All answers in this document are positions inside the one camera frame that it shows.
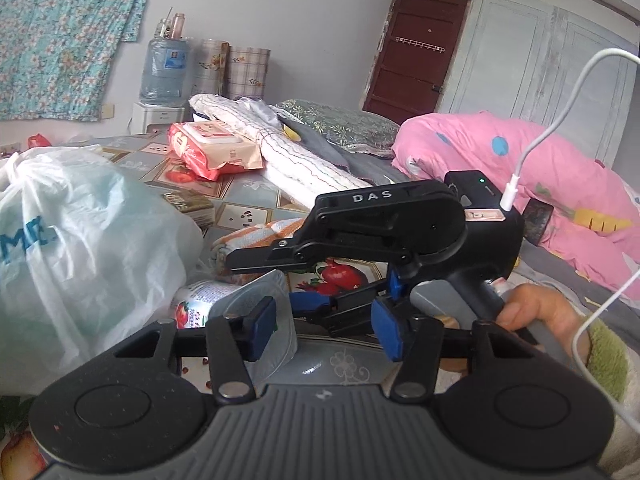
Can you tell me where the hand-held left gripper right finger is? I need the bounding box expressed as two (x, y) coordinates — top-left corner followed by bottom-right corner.
(371, 297), (543, 403)

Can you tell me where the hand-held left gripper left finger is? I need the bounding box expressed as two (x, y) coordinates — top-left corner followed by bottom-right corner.
(115, 296), (278, 407)

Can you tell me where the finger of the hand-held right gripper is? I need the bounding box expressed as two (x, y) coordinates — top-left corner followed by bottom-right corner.
(289, 279), (394, 338)
(224, 237), (321, 275)

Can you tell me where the translucent plastic pouch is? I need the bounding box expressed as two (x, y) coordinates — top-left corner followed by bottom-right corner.
(220, 270), (299, 382)

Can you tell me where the person's right hand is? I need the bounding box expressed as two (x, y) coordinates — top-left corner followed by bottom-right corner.
(497, 282), (585, 352)

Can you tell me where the orange striped towel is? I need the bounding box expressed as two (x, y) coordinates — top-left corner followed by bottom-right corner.
(212, 217), (313, 276)

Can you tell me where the printed white packet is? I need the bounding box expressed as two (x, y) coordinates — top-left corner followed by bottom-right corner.
(174, 280), (241, 332)

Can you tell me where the pomegranate print mat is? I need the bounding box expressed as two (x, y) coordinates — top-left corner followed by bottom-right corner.
(0, 132), (401, 480)

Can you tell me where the pink printed quilt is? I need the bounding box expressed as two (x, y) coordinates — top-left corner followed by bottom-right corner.
(391, 111), (640, 306)

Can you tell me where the dark printed box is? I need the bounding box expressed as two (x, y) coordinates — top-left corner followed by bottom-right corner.
(160, 190), (217, 229)

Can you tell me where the white striped folded quilt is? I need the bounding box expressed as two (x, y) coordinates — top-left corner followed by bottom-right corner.
(189, 94), (371, 211)

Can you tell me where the red wet wipes packet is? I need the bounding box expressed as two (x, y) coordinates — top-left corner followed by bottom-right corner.
(169, 121), (264, 182)

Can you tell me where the green floral pillow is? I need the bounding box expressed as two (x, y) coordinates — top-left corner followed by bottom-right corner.
(272, 99), (401, 153)

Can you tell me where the dark grey cloth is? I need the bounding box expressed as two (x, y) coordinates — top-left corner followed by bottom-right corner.
(277, 117), (351, 168)

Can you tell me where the white plastic bag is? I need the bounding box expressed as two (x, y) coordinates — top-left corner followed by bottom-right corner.
(0, 145), (203, 393)

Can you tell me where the brown wooden door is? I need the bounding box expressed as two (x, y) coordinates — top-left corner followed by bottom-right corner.
(362, 0), (471, 126)

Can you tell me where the white hook rack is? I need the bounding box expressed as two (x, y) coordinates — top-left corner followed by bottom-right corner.
(394, 36), (447, 55)

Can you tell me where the rolled plaid mat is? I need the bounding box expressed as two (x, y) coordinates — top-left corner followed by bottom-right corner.
(227, 46), (272, 101)

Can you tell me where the rolled floral mat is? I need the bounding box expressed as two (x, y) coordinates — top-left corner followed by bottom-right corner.
(192, 39), (231, 98)

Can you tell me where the white wardrobe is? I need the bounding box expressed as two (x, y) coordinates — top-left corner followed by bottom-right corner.
(440, 0), (640, 171)

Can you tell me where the blue water bottle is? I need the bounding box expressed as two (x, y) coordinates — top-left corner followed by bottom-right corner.
(140, 35), (193, 103)

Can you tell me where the white charging cable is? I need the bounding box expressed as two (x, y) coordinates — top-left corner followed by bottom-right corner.
(500, 47), (640, 433)

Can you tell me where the teal floral wall cloth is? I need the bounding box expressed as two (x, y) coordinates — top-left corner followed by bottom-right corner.
(0, 0), (158, 122)

